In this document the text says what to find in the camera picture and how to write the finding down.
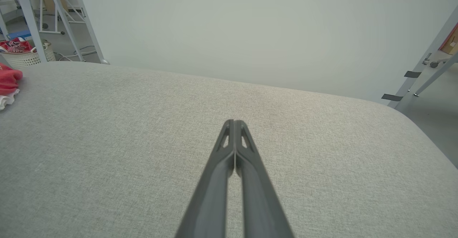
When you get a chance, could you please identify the white floor cable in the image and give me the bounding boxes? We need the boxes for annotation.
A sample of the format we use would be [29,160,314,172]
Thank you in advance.
[54,45,98,62]

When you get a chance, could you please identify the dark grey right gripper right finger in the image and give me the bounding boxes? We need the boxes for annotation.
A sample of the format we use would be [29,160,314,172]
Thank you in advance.
[235,120,294,238]

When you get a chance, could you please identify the grey partition support post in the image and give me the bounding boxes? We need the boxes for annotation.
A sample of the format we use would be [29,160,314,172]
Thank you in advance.
[388,5,458,109]
[45,0,109,65]

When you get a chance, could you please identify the white metal rack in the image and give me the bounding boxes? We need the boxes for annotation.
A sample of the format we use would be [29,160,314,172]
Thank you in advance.
[36,0,86,34]

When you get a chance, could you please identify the white perforated laundry basket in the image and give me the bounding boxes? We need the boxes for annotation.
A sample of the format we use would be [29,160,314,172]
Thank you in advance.
[0,39,57,68]

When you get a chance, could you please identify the grey wheeled chair base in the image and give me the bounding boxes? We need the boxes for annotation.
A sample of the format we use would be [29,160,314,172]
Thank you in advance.
[422,53,441,69]

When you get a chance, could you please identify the brown cardboard box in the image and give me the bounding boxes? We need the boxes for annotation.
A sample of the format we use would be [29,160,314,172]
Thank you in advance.
[439,23,458,55]

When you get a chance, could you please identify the grey metal frame leg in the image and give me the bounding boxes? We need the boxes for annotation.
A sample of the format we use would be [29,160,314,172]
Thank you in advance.
[13,0,48,62]

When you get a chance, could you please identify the red white basketball jersey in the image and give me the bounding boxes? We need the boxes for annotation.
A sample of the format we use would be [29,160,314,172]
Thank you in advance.
[0,63,24,110]

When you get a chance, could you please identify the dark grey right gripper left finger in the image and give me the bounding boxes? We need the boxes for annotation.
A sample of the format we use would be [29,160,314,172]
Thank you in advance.
[175,120,235,238]

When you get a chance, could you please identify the red printed cloth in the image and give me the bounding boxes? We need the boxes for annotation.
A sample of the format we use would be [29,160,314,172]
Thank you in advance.
[0,38,34,54]

